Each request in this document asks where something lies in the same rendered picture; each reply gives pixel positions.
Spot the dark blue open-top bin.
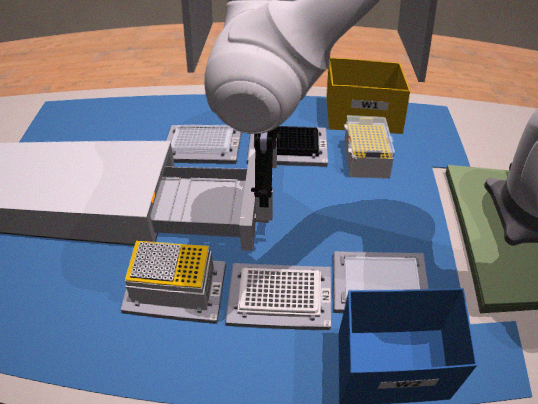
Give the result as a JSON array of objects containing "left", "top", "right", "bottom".
[{"left": 339, "top": 288, "right": 477, "bottom": 404}]

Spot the olive-brown open-top bin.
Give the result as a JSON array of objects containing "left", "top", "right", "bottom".
[{"left": 326, "top": 58, "right": 410, "bottom": 134}]

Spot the blue bench mat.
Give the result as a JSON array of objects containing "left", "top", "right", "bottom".
[{"left": 0, "top": 94, "right": 532, "bottom": 404}]

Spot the black multi-well plate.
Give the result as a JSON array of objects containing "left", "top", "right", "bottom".
[{"left": 277, "top": 126, "right": 319, "bottom": 157}]

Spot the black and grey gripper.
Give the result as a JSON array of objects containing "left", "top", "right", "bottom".
[{"left": 251, "top": 127, "right": 280, "bottom": 221}]

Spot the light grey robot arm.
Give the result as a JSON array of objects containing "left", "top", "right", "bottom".
[{"left": 204, "top": 0, "right": 538, "bottom": 246}]

